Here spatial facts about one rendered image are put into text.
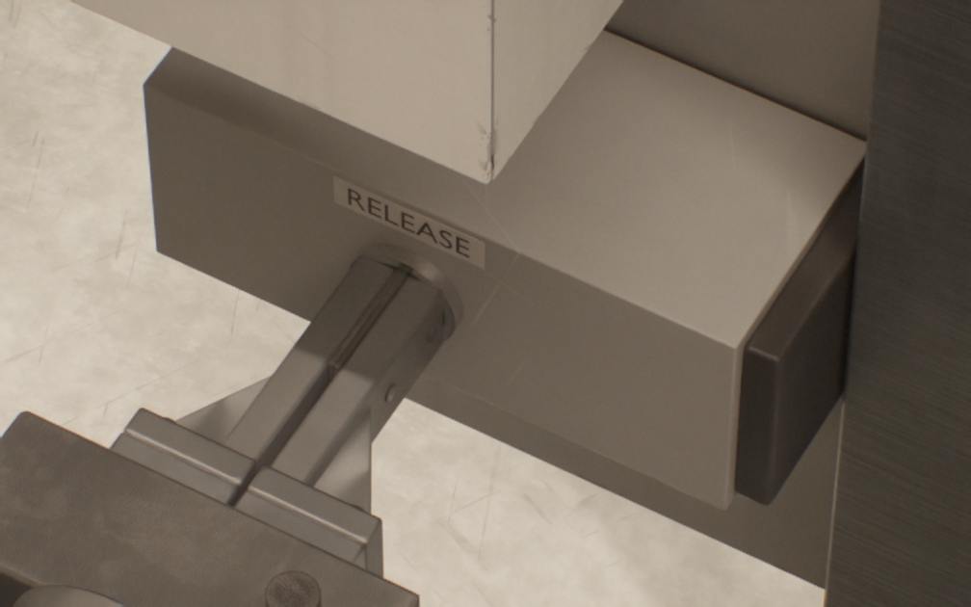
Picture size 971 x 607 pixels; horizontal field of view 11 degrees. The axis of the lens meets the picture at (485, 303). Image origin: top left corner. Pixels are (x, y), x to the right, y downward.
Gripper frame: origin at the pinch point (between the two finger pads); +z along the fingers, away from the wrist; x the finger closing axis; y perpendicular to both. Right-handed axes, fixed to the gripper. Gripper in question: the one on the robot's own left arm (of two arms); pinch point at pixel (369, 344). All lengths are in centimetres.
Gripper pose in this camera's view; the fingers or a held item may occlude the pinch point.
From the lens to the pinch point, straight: 150.2
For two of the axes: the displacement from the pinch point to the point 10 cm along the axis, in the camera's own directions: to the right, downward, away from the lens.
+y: 0.0, -6.1, -8.0
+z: 4.9, -6.9, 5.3
